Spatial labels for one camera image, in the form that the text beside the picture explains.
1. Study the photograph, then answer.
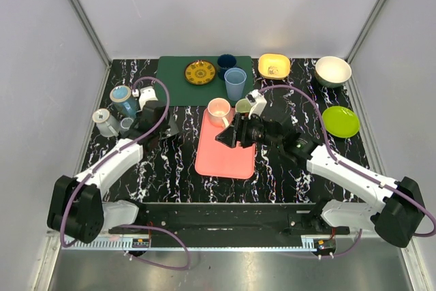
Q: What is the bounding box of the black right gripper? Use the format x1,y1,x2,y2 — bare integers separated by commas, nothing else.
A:
215,112,282,149

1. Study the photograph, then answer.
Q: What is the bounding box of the dark grey mug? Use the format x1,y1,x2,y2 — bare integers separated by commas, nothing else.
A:
159,113,179,139

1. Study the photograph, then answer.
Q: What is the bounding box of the pink and white mug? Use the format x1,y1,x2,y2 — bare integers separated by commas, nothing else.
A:
207,98,231,128

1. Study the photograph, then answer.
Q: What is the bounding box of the sage green mug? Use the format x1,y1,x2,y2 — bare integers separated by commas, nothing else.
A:
235,98,252,114

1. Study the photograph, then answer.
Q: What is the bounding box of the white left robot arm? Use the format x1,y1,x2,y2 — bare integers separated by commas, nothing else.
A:
47,100,171,243

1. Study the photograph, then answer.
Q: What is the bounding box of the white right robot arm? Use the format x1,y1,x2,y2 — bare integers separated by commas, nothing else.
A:
215,114,425,248

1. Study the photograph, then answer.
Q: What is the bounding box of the light blue glazed mug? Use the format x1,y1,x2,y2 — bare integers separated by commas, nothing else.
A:
110,85,138,119

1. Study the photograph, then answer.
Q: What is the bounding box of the white grey mug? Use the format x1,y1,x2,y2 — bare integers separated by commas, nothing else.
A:
92,108,120,138

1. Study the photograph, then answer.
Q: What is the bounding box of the pink plastic tray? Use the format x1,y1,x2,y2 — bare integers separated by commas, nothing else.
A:
195,109,256,179

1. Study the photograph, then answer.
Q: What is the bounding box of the light blue plastic cup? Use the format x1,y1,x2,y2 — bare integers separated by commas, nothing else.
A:
224,67,247,101

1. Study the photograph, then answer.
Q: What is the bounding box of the yellow patterned plate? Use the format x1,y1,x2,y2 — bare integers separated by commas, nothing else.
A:
184,60,217,85

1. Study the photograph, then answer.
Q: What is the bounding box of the dark blue cup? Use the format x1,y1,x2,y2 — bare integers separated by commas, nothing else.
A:
217,54,237,80

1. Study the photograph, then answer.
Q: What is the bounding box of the yellow square bowl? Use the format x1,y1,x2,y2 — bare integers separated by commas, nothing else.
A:
258,53,291,80

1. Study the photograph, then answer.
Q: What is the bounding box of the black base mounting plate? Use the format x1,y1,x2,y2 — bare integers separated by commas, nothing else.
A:
111,203,350,250

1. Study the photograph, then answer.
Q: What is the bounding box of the lime green plate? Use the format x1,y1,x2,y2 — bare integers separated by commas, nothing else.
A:
322,106,360,138

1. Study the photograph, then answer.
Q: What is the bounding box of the white round bowl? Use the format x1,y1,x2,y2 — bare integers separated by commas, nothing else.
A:
315,56,352,88

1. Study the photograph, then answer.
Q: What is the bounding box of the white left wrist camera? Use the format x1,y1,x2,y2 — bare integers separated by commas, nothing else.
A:
131,87,158,110

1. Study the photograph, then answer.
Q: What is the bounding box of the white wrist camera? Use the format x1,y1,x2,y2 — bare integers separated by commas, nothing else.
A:
245,89,267,119
131,87,158,110

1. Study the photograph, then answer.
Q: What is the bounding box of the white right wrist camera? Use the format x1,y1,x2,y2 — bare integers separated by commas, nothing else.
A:
245,89,267,119

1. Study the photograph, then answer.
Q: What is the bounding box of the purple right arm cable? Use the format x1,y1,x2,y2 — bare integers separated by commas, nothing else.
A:
258,85,436,260

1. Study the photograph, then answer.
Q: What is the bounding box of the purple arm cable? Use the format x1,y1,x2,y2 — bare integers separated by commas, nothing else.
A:
59,76,191,271
258,85,436,260

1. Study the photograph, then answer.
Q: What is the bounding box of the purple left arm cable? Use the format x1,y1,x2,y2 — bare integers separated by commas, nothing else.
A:
59,76,191,271

